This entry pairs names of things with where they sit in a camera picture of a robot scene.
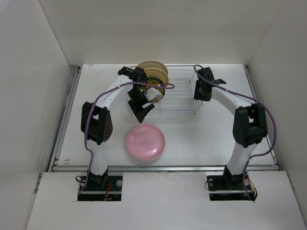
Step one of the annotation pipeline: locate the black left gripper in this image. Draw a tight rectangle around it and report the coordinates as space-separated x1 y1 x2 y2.
127 88 154 123

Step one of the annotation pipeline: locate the pink plate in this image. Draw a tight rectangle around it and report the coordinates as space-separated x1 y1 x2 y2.
126 124 166 157

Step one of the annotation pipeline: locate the amber patterned small plate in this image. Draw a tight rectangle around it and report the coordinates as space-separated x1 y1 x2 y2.
141 77 166 104

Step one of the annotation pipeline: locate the yellow plate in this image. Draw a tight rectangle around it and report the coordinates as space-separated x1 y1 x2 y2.
132 145 165 161

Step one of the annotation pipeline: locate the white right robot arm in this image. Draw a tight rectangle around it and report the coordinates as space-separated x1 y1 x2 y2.
194 65 268 190

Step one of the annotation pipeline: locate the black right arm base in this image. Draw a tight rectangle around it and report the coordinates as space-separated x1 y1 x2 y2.
205 172 258 202

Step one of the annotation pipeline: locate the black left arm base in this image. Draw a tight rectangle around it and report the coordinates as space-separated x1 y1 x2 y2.
76 171 123 202

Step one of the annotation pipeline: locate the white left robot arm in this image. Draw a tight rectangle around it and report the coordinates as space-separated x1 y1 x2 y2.
81 67 154 190

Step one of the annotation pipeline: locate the large beige plate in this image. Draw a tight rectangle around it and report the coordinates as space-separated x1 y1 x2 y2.
137 60 168 75

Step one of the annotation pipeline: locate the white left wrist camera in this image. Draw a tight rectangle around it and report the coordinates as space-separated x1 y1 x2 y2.
145 88 163 102

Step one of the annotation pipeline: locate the clear wire dish rack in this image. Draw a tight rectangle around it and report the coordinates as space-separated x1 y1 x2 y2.
125 64 202 116

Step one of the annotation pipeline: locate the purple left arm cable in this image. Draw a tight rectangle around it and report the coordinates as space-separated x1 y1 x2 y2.
77 81 176 199

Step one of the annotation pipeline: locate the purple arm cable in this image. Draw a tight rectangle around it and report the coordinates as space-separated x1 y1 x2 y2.
77 81 176 199
193 64 278 201

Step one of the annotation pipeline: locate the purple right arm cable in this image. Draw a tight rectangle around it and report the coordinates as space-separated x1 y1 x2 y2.
193 64 278 201

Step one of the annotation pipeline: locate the aluminium table rail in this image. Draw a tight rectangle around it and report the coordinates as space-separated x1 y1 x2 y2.
44 65 82 172

